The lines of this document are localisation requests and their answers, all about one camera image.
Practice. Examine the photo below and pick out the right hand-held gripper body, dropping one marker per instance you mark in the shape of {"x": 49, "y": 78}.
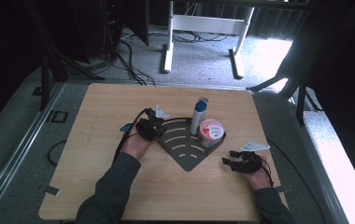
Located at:
{"x": 248, "y": 163}

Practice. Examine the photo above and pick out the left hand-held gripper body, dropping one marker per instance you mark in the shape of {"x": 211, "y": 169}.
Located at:
{"x": 150, "y": 129}

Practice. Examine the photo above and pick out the pink bottle with blue cap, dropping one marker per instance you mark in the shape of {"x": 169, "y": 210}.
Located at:
{"x": 125, "y": 127}

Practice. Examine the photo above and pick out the round jar with pink lid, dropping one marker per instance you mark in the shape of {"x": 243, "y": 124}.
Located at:
{"x": 211, "y": 132}

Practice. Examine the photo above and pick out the black slotted corner shelf tray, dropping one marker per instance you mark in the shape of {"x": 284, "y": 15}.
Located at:
{"x": 185, "y": 155}

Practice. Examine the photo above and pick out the white bottle with blue cap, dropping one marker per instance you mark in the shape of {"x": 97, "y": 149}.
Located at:
{"x": 197, "y": 119}

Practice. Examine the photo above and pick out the person's right hand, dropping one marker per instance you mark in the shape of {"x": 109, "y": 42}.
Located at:
{"x": 261, "y": 179}

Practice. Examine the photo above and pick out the person's left hand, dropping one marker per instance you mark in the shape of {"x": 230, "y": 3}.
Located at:
{"x": 136, "y": 147}

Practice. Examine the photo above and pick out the black metal stand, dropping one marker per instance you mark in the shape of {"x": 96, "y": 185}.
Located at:
{"x": 45, "y": 87}
{"x": 301, "y": 102}

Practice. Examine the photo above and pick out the black rectangular floor marker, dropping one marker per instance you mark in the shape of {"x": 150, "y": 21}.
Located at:
{"x": 48, "y": 116}

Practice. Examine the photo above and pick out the dark equipment cabinet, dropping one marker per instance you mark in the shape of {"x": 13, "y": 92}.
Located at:
{"x": 97, "y": 31}

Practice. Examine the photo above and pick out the dark curtain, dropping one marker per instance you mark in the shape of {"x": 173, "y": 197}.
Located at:
{"x": 347, "y": 77}
{"x": 4, "y": 46}

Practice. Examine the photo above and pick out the white desk frame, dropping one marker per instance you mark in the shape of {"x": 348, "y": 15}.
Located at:
{"x": 206, "y": 24}

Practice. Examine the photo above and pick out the metal floor rail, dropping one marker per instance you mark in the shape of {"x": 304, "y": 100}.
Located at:
{"x": 20, "y": 149}

